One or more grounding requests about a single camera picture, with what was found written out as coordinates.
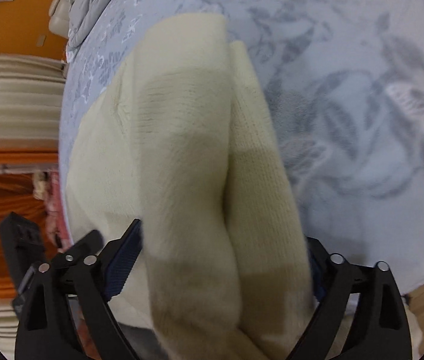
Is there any cream knitted sweater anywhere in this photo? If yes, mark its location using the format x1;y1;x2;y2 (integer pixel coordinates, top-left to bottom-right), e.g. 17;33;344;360
65;13;313;359

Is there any red patterned blanket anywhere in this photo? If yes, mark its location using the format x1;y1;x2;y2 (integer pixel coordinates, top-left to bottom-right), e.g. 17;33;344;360
32;171;71;252

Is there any cream curtain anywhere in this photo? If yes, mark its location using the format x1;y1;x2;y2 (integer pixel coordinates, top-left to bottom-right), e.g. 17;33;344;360
0;54;66;150

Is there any beige pillow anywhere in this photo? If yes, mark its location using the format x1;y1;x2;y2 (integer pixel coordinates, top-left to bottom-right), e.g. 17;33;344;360
49;0;71;39

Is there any blue butterfly bed sheet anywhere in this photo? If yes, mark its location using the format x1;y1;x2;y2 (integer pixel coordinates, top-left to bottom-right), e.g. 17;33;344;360
60;0;424;293

